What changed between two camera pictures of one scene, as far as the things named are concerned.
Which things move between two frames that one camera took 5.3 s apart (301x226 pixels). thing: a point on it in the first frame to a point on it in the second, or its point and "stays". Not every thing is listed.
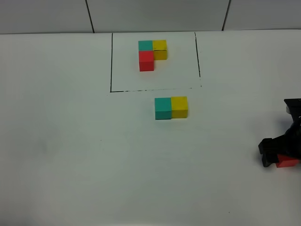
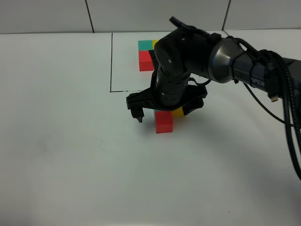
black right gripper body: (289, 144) to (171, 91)
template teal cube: (146, 45) stays
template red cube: (146, 60) stays
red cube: (284, 160) to (163, 121)
